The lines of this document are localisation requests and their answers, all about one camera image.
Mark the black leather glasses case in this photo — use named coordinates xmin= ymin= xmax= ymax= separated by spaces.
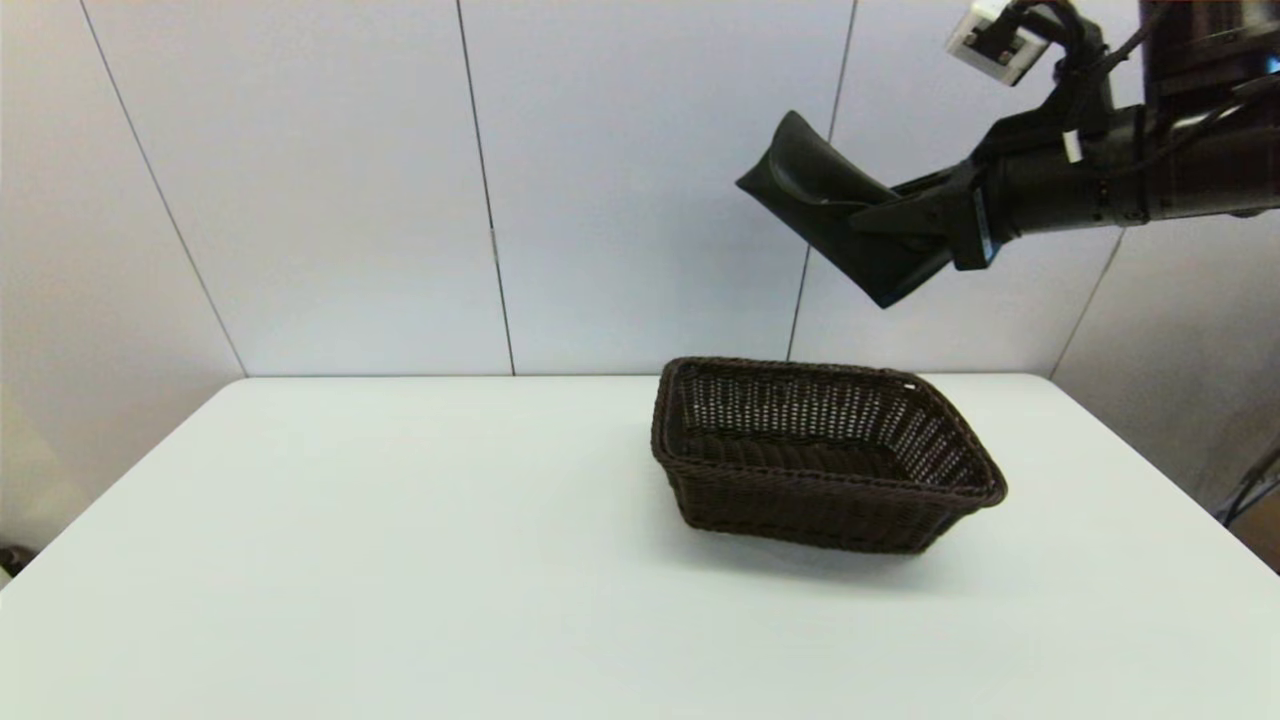
xmin=735 ymin=110 xmax=956 ymax=309

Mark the dark brown wicker basket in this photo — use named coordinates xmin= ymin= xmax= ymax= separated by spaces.
xmin=650 ymin=357 xmax=1008 ymax=555

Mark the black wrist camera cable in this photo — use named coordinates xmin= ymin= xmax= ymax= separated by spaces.
xmin=1015 ymin=0 xmax=1117 ymax=137

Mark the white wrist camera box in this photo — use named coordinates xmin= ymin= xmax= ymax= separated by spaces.
xmin=945 ymin=0 xmax=1051 ymax=87

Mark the black background cable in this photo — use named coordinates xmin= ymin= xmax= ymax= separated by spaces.
xmin=1215 ymin=447 xmax=1280 ymax=526

